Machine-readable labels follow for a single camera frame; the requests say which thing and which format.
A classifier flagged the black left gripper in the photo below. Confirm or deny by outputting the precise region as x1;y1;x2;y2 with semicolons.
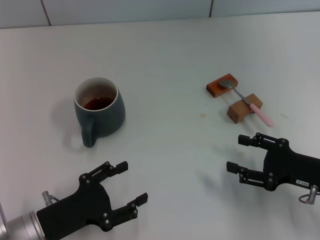
36;161;149;240

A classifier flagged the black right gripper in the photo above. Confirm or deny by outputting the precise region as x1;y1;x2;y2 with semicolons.
226;132;320;192

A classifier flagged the pink handled metal spoon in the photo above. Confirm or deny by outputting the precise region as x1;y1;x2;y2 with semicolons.
218;78;274;128

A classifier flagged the grey ceramic mug with tea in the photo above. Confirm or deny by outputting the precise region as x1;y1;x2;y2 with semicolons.
73;76;126;149

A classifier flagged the light wooden arch block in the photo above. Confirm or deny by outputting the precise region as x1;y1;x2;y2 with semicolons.
226;93;264;125

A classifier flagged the reddish brown wooden block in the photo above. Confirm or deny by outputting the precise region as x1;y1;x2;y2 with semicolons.
206;72;239;99

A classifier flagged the left gripper cable connector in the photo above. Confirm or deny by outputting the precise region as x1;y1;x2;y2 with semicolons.
41;190;61;207

